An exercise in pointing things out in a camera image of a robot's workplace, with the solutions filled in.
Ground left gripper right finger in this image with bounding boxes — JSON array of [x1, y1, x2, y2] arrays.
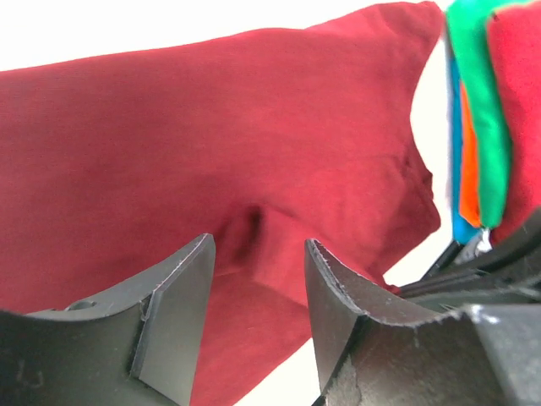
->
[[305, 239, 540, 405]]

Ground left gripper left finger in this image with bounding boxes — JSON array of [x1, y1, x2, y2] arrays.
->
[[1, 233, 216, 405]]

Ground dark red t shirt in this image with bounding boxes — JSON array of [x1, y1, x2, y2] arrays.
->
[[1, 2, 444, 405]]

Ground blue cloth piece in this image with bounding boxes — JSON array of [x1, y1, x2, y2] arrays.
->
[[449, 56, 478, 244]]

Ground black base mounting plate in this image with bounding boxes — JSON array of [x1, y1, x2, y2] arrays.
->
[[399, 209, 540, 312]]

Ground folded orange t shirt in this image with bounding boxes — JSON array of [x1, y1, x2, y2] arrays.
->
[[459, 81, 481, 228]]

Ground folded green t shirt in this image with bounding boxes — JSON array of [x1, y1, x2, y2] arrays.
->
[[446, 1, 511, 228]]

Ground folded bright red t shirt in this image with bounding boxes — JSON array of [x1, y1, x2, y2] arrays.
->
[[487, 1, 540, 244]]

